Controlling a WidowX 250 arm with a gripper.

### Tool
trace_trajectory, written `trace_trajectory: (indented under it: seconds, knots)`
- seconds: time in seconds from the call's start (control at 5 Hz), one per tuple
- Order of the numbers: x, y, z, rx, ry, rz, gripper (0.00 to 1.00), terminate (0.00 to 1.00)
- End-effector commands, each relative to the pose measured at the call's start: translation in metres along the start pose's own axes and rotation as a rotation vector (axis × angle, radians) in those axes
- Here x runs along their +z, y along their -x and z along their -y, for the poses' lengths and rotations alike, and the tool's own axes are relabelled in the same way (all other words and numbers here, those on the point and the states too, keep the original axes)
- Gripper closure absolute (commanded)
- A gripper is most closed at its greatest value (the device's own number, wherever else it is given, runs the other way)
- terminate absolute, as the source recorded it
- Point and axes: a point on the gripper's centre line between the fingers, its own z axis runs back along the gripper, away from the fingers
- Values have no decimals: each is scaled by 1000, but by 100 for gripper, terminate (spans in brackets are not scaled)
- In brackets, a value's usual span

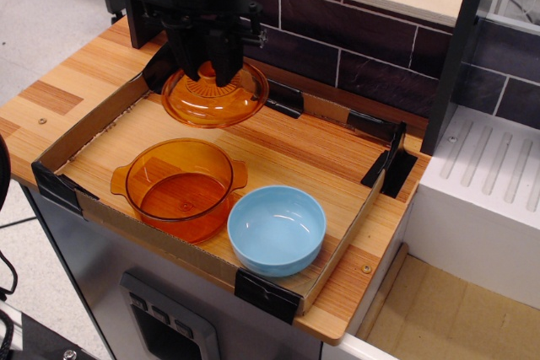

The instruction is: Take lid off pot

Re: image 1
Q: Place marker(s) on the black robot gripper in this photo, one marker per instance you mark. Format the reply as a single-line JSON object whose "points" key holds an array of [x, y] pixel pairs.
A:
{"points": [[215, 31]]}

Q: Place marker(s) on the orange glass pot lid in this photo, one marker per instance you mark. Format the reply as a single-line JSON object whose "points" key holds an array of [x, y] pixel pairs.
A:
{"points": [[204, 104]]}

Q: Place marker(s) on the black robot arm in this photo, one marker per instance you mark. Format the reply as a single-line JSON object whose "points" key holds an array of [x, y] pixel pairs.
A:
{"points": [[213, 31]]}

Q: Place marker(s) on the orange glass pot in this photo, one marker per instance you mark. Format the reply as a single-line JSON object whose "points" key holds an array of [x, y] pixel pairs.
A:
{"points": [[182, 187]]}

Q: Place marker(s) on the cardboard fence with black tape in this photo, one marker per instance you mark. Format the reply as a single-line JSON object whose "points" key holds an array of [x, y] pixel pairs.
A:
{"points": [[360, 167]]}

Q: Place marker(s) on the light blue bowl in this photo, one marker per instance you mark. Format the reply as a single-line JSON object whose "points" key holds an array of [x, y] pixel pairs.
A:
{"points": [[277, 230]]}

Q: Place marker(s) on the white dish drainer sink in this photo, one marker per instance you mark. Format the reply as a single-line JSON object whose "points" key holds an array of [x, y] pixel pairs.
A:
{"points": [[465, 284]]}

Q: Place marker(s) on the dark vertical post right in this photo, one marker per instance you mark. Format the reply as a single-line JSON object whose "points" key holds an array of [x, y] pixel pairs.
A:
{"points": [[443, 108]]}

